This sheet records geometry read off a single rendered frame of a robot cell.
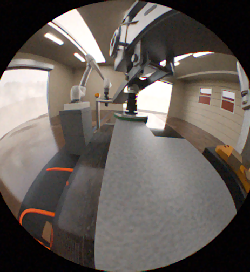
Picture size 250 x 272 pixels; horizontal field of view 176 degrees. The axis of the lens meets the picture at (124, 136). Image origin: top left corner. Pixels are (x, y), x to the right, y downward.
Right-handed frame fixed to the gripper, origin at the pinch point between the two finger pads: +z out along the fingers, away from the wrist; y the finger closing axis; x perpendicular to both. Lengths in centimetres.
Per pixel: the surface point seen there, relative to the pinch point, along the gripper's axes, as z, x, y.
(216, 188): -9, -33, 134
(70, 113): 6, -57, 2
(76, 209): -4, -53, 120
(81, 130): 32, -44, 12
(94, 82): -115, 119, -615
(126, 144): -7, -38, 112
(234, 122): -59, 551, 327
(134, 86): -23, -18, 88
